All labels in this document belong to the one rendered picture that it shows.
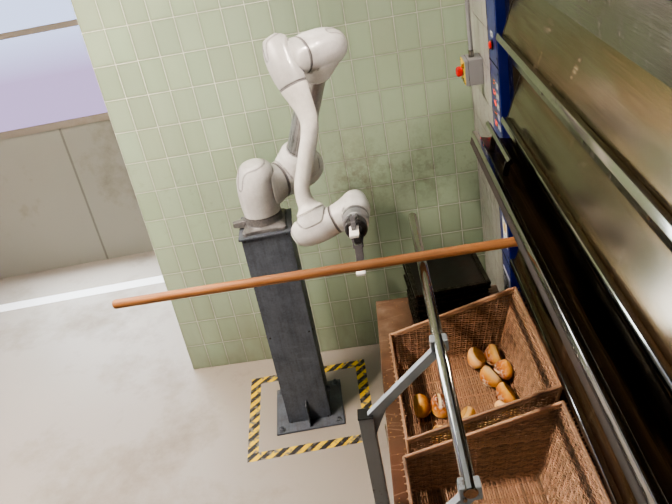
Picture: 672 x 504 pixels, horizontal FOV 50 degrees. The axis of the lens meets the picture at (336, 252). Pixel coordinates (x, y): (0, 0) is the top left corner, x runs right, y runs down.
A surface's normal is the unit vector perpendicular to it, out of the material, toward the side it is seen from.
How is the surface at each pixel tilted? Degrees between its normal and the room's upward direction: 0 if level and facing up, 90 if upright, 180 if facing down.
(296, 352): 90
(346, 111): 90
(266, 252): 90
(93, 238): 90
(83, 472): 0
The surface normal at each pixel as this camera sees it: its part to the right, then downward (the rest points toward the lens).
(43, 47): 0.07, 0.48
